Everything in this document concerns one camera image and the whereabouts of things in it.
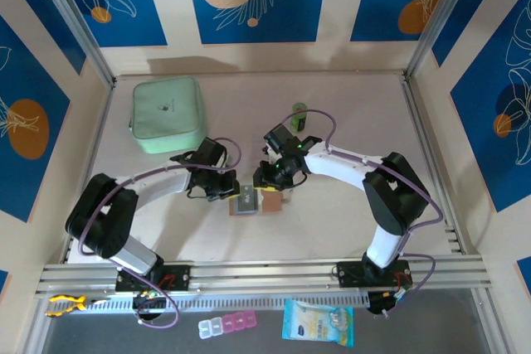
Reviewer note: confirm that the black VIP card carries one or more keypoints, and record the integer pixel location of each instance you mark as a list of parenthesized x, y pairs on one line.
[(246, 204)]

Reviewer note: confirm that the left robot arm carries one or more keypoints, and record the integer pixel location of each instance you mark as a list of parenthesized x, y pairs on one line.
[(157, 182)]

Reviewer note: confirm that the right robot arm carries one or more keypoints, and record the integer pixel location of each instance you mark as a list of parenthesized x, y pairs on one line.
[(344, 167)]

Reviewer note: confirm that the green lidded canister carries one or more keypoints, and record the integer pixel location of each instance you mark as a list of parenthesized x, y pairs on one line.
[(299, 115)]

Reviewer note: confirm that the mint green zip pouch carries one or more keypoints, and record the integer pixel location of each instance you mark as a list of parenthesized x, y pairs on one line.
[(166, 113)]

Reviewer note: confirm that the white pink pill box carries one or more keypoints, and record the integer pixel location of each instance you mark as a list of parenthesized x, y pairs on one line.
[(228, 324)]

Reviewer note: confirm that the blue yellow snack packet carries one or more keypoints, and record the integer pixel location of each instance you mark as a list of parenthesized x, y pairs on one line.
[(317, 323)]

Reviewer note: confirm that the yellow black pliers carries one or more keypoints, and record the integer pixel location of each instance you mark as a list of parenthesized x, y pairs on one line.
[(68, 305)]

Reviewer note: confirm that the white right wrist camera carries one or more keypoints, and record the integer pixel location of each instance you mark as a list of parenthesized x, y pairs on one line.
[(270, 155)]

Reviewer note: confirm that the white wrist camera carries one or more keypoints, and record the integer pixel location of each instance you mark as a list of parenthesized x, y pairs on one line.
[(270, 155), (226, 159)]

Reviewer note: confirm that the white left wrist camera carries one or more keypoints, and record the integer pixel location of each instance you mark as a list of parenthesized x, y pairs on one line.
[(226, 159)]

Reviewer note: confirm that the aluminium front rail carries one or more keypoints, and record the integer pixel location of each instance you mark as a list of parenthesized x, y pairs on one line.
[(265, 273)]

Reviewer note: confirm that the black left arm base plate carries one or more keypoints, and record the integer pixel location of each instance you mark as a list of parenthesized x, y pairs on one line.
[(182, 277)]

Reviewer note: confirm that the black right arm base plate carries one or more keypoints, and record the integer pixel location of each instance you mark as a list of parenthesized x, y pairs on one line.
[(348, 275)]

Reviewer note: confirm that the aluminium side rail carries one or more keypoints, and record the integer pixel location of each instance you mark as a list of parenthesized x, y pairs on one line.
[(97, 138), (431, 163)]

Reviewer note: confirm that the aluminium frame post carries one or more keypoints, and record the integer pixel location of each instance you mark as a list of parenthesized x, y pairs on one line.
[(72, 22), (441, 18)]

